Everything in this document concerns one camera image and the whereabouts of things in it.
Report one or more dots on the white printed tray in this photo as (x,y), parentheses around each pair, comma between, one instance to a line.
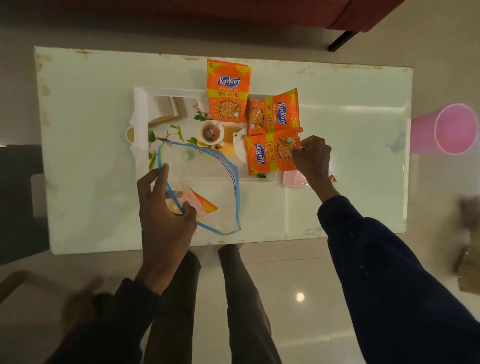
(157,108)

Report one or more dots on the orange snack packet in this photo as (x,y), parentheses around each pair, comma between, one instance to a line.
(228,90)
(273,112)
(270,153)
(204,205)

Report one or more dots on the orange brown candy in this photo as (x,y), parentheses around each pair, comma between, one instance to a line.
(332,179)

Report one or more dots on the person's leg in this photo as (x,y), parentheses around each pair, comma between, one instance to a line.
(172,318)
(247,315)

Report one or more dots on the person's right forearm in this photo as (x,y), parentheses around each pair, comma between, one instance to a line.
(393,292)

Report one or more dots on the red fabric sofa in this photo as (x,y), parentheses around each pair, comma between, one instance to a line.
(262,11)

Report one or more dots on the person's right leg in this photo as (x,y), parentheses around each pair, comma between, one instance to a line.
(247,315)

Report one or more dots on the person's left forearm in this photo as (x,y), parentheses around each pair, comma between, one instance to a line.
(108,322)

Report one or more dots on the person's right hand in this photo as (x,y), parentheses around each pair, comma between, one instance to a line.
(315,157)

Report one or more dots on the pink lidded plastic container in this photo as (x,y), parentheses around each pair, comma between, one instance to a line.
(294,180)

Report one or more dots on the pink plastic bin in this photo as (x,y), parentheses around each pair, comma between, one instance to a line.
(427,131)

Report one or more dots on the dark grey plastic stool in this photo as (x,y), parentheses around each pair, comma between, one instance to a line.
(18,210)

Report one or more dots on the person's left hand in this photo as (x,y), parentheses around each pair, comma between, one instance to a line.
(165,236)

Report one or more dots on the person's left leg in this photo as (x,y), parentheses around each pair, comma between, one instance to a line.
(172,318)

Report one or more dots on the clear blue-sealed zip bag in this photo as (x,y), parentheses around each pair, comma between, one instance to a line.
(213,176)

